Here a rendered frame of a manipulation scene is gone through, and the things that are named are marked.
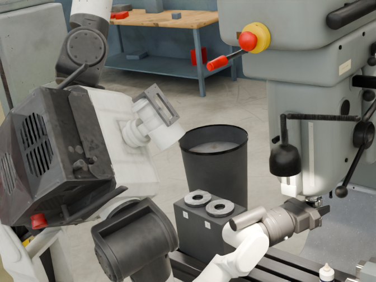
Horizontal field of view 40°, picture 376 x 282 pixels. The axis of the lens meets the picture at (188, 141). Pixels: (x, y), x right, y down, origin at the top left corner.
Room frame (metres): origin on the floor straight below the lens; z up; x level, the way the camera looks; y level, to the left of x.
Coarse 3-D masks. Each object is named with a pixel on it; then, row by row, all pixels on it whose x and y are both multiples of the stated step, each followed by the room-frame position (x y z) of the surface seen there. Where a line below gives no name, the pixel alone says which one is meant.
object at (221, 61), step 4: (236, 52) 1.15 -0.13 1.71; (240, 52) 1.16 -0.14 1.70; (244, 52) 1.16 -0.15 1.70; (220, 56) 1.11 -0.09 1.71; (224, 56) 1.11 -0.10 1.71; (228, 56) 1.13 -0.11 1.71; (232, 56) 1.13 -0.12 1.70; (236, 56) 1.14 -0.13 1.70; (212, 60) 1.09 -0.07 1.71; (216, 60) 1.09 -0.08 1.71; (220, 60) 1.09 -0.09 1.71; (224, 60) 1.10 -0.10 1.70; (228, 60) 1.12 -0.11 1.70; (208, 64) 1.08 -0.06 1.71; (212, 64) 1.07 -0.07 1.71; (216, 64) 1.08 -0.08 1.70; (220, 64) 1.09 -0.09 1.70; (224, 64) 1.10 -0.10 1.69; (208, 68) 1.08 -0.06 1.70; (212, 68) 1.07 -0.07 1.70; (216, 68) 1.08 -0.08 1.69
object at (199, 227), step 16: (192, 192) 1.51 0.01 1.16; (208, 192) 1.50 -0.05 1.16; (176, 208) 1.47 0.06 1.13; (192, 208) 1.43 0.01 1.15; (208, 208) 1.40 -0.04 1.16; (224, 208) 1.39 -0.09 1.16; (240, 208) 1.39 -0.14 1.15; (176, 224) 1.48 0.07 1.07; (192, 224) 1.41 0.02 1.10; (208, 224) 1.36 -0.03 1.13; (224, 224) 1.32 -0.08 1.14; (192, 240) 1.42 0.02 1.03; (208, 240) 1.36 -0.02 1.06; (192, 256) 1.43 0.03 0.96; (208, 256) 1.37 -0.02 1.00
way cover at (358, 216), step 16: (352, 192) 1.49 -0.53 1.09; (368, 192) 1.46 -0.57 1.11; (336, 208) 1.50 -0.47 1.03; (352, 208) 1.47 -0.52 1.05; (368, 208) 1.44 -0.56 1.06; (336, 224) 1.47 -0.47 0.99; (352, 224) 1.44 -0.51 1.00; (368, 224) 1.41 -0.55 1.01; (320, 240) 1.46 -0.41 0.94; (336, 240) 1.44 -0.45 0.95; (352, 240) 1.41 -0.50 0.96; (368, 240) 1.38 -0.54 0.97; (304, 256) 1.44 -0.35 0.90; (320, 256) 1.42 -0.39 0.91; (336, 256) 1.40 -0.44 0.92; (352, 256) 1.37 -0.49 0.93; (368, 256) 1.35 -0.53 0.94; (352, 272) 1.32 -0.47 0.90
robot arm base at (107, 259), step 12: (144, 204) 0.93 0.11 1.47; (120, 216) 0.91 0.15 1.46; (132, 216) 0.91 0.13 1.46; (156, 216) 0.90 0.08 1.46; (96, 228) 0.88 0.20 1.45; (108, 228) 0.88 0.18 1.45; (120, 228) 0.90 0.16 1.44; (168, 228) 0.87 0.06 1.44; (96, 240) 0.85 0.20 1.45; (168, 240) 0.86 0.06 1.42; (96, 252) 0.86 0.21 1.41; (108, 252) 0.82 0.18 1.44; (108, 264) 0.81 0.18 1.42; (108, 276) 0.84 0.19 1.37; (120, 276) 0.81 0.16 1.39
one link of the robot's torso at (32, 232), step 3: (27, 228) 1.06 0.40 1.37; (30, 228) 1.06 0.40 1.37; (30, 231) 1.06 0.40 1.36; (33, 231) 1.06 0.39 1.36; (36, 231) 1.05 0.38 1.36; (39, 231) 1.05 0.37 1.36; (42, 231) 1.06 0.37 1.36; (24, 234) 1.10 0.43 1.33; (27, 234) 1.10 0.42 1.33; (30, 234) 1.10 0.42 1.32; (33, 234) 1.06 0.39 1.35; (36, 234) 1.05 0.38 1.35; (21, 237) 1.10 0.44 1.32; (24, 237) 1.10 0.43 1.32; (27, 237) 1.10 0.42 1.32; (21, 240) 1.10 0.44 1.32; (24, 240) 1.10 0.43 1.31
